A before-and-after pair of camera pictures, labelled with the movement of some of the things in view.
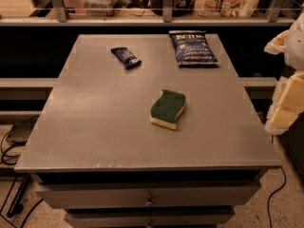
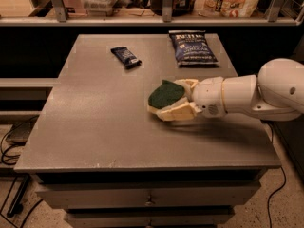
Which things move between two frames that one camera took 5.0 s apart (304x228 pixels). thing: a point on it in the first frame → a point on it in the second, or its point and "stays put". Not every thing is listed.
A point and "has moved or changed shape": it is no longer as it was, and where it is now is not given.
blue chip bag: x=192 y=47 stays put
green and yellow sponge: x=166 y=108 has moved or changed shape
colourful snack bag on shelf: x=231 y=1 stays put
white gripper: x=295 y=47 → x=208 y=96
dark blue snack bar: x=126 y=56 stays put
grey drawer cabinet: x=96 y=155 stays put
